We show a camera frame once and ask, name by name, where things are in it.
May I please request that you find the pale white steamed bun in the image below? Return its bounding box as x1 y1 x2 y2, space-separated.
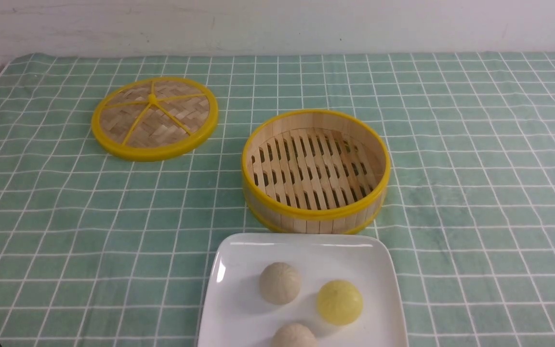
259 262 302 306

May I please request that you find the yellow steamed bun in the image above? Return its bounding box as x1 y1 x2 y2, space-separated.
316 280 363 326

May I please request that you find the white square plate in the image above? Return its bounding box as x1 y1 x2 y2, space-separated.
198 233 409 347

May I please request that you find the beige steamed bun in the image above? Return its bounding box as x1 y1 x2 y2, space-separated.
271 323 318 347

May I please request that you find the yellow-rimmed woven steamer lid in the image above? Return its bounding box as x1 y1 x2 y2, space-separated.
91 76 219 162

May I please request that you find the yellow-rimmed bamboo steamer basket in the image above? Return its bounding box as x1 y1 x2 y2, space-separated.
241 109 391 234

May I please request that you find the green checkered tablecloth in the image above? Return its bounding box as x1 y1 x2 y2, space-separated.
0 52 555 347

